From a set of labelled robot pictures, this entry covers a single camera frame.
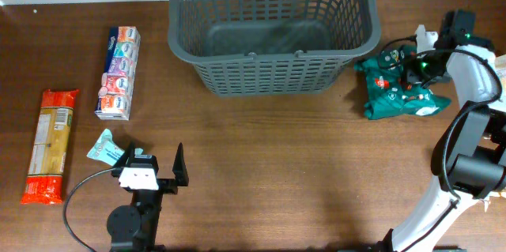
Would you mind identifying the grey plastic basket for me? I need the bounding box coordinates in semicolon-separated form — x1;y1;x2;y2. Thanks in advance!
168;0;381;96

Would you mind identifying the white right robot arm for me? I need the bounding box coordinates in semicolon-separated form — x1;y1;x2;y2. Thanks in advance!
372;9;505;252

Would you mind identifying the beige noodle packet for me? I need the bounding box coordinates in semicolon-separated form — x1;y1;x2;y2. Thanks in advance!
494;55;506;97

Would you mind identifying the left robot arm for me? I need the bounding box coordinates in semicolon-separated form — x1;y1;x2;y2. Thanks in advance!
107;143;189;251

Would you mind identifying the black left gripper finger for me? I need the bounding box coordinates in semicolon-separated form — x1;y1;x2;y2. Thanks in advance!
116;142;135;167
172;143;189;186

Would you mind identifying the light blue white tube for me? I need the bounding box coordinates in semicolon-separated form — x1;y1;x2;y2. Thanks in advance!
86;129;127;167

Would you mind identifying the green coffee bag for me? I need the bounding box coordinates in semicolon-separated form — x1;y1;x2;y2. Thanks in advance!
354;45;451;120

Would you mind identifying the orange spaghetti packet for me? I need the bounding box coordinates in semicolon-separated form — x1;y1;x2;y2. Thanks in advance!
21;89;79;205

